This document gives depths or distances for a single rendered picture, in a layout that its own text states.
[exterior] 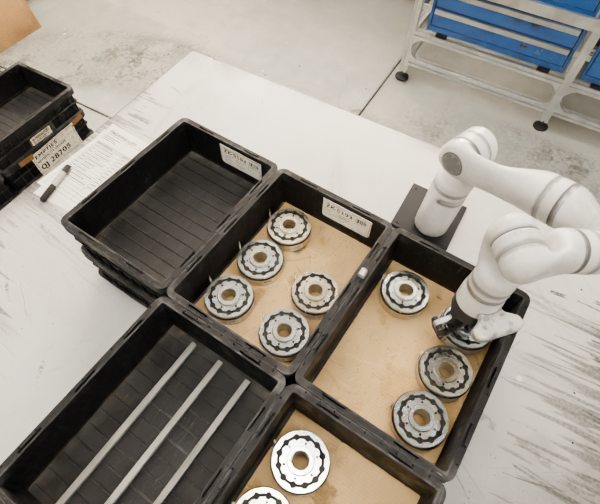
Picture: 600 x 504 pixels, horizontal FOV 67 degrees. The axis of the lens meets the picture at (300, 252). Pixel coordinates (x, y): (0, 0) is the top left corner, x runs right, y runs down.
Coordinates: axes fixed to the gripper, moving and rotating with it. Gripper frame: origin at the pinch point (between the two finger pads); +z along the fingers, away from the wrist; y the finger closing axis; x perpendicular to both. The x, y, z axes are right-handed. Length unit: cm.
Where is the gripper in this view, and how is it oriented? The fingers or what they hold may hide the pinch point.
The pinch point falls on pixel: (453, 330)
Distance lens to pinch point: 98.6
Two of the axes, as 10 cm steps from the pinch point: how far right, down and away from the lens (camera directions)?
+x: 3.0, 8.1, -5.0
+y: -9.5, 2.4, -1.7
